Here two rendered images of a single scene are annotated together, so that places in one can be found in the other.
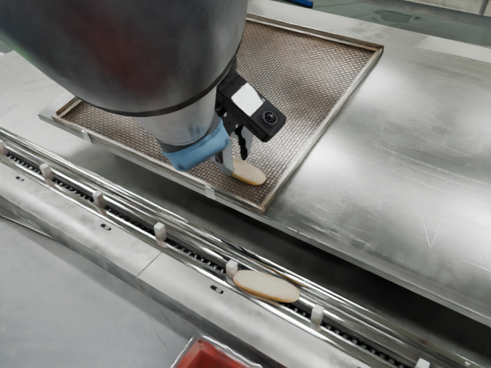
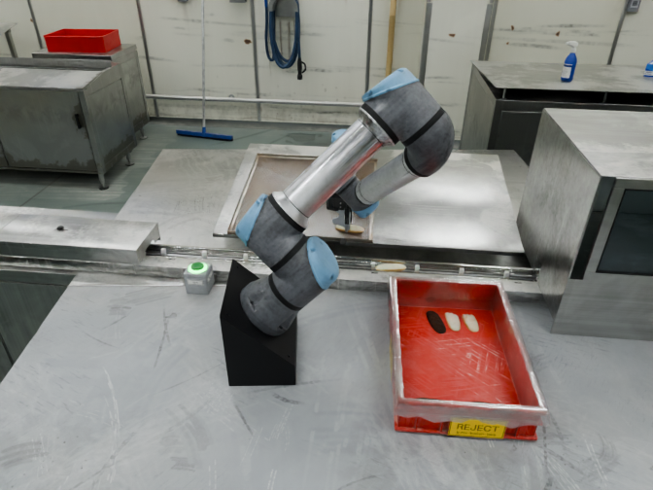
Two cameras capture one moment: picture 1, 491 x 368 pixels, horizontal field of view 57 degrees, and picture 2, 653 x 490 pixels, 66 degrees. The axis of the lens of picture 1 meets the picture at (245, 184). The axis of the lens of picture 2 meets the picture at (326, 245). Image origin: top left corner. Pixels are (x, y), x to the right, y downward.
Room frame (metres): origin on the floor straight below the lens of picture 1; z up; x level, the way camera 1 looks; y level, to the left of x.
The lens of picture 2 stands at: (-0.71, 0.77, 1.78)
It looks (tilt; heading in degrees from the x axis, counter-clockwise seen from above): 32 degrees down; 333
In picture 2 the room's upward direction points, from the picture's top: 1 degrees clockwise
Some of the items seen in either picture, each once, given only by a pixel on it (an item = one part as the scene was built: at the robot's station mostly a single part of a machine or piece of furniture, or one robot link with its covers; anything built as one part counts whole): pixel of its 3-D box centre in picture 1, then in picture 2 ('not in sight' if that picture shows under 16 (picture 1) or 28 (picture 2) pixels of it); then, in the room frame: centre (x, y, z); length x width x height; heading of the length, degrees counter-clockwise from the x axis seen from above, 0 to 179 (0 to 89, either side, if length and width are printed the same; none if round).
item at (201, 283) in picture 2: not in sight; (200, 281); (0.60, 0.54, 0.84); 0.08 x 0.08 x 0.11; 57
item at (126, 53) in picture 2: not in sight; (97, 97); (4.39, 0.52, 0.44); 0.70 x 0.55 x 0.87; 57
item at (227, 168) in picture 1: (214, 153); (341, 222); (0.58, 0.05, 0.94); 0.06 x 0.03 x 0.09; 52
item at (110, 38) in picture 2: not in sight; (84, 40); (4.39, 0.52, 0.93); 0.51 x 0.36 x 0.13; 61
